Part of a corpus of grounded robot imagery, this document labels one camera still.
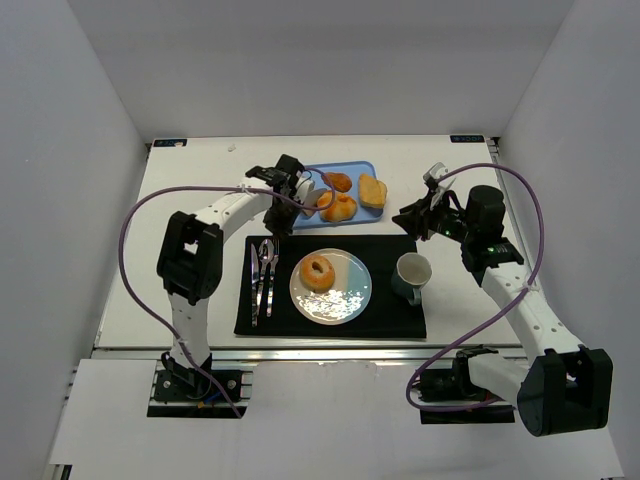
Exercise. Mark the right blue corner label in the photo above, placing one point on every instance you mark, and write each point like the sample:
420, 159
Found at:
458, 138

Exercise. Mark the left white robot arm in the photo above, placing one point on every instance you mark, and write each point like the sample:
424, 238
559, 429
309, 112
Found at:
191, 257

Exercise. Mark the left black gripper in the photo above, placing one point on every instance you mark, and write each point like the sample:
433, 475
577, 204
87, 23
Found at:
278, 218

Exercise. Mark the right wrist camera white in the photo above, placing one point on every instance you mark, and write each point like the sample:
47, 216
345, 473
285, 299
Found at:
438, 183

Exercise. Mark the round orange striped bun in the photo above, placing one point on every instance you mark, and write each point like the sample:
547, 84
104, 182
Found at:
343, 208

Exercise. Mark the small brown croissant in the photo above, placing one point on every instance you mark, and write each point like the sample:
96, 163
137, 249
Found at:
341, 182

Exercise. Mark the blue corner label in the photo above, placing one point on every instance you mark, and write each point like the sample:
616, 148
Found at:
458, 138
169, 143

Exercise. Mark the glazed ring donut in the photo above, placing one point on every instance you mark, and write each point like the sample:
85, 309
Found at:
317, 273

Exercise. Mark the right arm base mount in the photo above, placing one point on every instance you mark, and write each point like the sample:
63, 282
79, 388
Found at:
453, 385

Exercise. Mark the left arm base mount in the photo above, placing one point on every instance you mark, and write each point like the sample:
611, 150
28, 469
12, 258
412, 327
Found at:
184, 393

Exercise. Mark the silver spoon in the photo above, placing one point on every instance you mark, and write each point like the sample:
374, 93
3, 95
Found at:
266, 254

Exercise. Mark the metal spatula wooden handle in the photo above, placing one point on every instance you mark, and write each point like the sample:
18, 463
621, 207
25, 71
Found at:
310, 202

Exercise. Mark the silver knife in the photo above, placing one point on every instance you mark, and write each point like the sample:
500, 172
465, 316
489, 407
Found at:
254, 285

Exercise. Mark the black placemat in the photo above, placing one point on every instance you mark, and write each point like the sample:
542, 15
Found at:
387, 316

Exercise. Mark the dark green mug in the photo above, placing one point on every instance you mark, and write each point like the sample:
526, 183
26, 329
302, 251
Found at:
411, 273

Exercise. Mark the white and blue plate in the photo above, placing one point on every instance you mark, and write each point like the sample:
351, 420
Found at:
344, 301

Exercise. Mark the silver fork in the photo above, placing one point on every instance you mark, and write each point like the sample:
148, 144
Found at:
272, 270

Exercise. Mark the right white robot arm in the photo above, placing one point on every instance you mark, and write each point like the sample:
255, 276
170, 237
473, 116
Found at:
566, 386

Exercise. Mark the aluminium table edge rail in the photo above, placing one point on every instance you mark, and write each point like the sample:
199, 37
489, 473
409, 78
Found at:
304, 353

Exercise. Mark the blue plastic tray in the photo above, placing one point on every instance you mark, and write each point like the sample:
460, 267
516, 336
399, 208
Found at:
353, 169

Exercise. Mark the left blue corner label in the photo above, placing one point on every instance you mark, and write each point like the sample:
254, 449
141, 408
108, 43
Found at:
169, 143

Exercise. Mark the toast bread slice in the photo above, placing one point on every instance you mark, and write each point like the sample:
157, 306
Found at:
372, 192

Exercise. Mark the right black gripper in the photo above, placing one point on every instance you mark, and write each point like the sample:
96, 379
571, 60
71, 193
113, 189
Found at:
422, 220

